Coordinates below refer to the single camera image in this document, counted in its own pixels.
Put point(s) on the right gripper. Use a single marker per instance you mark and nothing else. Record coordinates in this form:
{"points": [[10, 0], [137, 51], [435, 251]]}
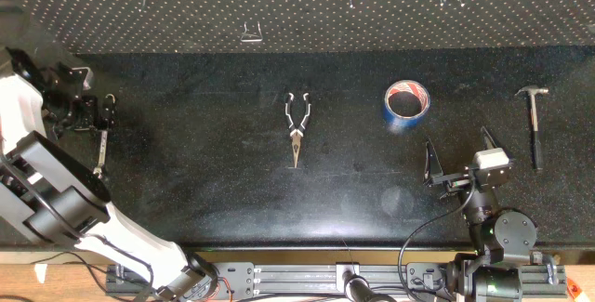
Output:
{"points": [[453, 180]]}

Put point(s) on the roll of blue tape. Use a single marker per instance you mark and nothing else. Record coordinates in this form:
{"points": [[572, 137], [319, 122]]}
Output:
{"points": [[400, 121]]}

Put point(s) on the hammer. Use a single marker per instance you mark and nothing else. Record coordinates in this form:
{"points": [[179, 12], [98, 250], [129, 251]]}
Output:
{"points": [[534, 116]]}

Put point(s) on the pliers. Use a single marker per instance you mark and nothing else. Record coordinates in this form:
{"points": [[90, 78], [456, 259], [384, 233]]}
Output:
{"points": [[296, 144]]}

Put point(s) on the wrench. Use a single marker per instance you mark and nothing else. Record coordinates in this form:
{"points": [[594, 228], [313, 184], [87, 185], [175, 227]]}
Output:
{"points": [[102, 146]]}

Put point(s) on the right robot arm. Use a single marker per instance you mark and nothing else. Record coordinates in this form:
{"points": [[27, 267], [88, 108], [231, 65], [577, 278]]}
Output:
{"points": [[513, 234]]}

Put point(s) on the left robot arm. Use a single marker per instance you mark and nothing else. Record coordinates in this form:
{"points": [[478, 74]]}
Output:
{"points": [[125, 241]]}

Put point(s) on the black pegboard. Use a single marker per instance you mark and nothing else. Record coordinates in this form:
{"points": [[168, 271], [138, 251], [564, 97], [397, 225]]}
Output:
{"points": [[297, 18]]}

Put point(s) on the orange object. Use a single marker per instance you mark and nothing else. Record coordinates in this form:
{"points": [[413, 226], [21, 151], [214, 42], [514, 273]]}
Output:
{"points": [[574, 290]]}

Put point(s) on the white paper tag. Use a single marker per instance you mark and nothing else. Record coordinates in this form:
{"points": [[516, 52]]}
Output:
{"points": [[41, 271]]}

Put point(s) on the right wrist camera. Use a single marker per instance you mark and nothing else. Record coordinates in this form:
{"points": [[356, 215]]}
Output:
{"points": [[490, 158]]}

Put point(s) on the mounting rail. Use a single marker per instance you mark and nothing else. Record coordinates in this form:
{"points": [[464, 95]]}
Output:
{"points": [[297, 276]]}

